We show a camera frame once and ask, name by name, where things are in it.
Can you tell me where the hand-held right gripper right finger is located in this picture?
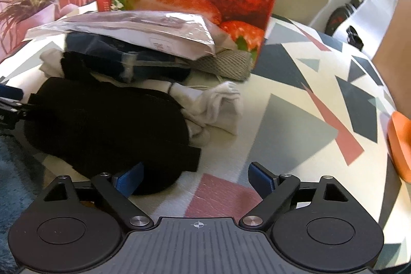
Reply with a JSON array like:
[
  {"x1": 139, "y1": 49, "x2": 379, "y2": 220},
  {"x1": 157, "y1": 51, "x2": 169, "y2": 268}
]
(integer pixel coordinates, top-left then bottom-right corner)
[{"x1": 240, "y1": 162, "x2": 350, "y2": 231}]

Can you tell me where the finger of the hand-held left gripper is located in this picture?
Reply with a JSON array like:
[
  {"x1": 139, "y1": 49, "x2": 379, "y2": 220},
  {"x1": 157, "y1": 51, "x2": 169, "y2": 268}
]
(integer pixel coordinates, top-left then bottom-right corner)
[{"x1": 0, "y1": 84, "x2": 36, "y2": 131}]

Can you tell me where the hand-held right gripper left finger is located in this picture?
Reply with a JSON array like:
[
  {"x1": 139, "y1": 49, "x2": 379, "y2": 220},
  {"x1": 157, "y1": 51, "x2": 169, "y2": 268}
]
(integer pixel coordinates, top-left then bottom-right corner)
[{"x1": 43, "y1": 162, "x2": 155, "y2": 230}]

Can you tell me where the white cloth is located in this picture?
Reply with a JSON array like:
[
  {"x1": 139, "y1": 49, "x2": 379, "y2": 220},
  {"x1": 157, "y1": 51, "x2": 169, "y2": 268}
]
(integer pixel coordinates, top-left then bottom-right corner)
[{"x1": 39, "y1": 49, "x2": 69, "y2": 77}]

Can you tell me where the black sleep mask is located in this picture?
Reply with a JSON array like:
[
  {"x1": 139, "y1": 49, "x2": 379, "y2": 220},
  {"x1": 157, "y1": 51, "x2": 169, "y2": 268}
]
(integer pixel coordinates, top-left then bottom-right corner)
[{"x1": 24, "y1": 77, "x2": 203, "y2": 196}]

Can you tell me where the white sock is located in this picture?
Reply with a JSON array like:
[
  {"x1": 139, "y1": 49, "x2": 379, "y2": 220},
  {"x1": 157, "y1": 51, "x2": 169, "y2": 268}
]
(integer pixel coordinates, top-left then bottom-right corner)
[{"x1": 169, "y1": 81, "x2": 245, "y2": 148}]

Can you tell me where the dark blue cotton pad packet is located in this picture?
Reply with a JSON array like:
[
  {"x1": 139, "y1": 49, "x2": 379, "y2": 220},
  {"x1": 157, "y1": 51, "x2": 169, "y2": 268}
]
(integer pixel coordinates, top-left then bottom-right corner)
[{"x1": 64, "y1": 33, "x2": 193, "y2": 83}]

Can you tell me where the grey knit sock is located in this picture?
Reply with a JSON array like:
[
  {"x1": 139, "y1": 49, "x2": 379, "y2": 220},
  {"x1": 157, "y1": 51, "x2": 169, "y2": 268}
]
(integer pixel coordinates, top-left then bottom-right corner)
[{"x1": 193, "y1": 49, "x2": 256, "y2": 82}]

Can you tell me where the clear packet with dark cloth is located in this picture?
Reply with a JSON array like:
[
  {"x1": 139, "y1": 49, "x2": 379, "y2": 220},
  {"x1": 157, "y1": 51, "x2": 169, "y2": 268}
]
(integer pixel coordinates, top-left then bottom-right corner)
[{"x1": 25, "y1": 11, "x2": 216, "y2": 60}]

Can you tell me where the blue rug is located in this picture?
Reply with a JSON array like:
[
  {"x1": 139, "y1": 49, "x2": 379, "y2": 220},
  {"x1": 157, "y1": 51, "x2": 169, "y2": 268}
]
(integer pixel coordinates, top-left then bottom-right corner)
[{"x1": 0, "y1": 133, "x2": 49, "y2": 274}]

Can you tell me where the orange plastic object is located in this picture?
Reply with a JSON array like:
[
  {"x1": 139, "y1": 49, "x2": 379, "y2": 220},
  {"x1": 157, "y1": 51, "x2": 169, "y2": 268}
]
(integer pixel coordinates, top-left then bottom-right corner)
[{"x1": 387, "y1": 111, "x2": 411, "y2": 183}]

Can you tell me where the brown wooden panel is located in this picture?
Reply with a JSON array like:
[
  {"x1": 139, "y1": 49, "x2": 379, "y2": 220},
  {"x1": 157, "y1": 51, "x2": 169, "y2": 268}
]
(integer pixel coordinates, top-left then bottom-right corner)
[{"x1": 372, "y1": 0, "x2": 411, "y2": 116}]

